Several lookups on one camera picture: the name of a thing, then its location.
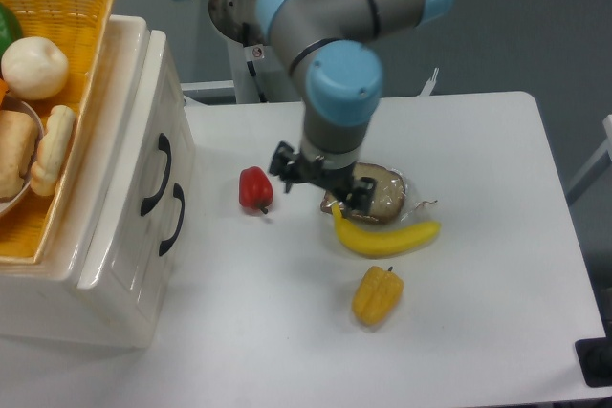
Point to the green toy vegetable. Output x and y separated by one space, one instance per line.
10 28

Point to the black device at table edge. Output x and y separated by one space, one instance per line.
594 356

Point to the white toy onion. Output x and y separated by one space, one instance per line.
34 68

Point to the white drawer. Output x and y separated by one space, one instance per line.
145 204
129 261

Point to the yellow wicker basket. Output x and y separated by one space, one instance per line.
77 27

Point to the yellow toy bell pepper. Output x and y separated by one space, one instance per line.
378 293

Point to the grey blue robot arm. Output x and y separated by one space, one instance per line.
323 47

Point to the yellow toy banana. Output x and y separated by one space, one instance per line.
375 244

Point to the white clip behind table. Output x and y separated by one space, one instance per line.
430 84

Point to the white frame at right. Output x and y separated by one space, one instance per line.
592 169

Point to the wrapped brown bread slice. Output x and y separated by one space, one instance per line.
396 201

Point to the orange toy carrot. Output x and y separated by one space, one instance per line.
3 90

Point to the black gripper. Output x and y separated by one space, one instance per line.
331 172

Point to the white top drawer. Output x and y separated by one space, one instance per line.
145 204

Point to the beige toy croissant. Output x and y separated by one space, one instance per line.
51 150

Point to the red toy bell pepper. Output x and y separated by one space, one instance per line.
255 189

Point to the white lower drawer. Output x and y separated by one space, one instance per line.
129 261

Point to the beige toy bread roll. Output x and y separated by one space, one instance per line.
18 135

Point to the white drawer cabinet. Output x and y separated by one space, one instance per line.
43 300

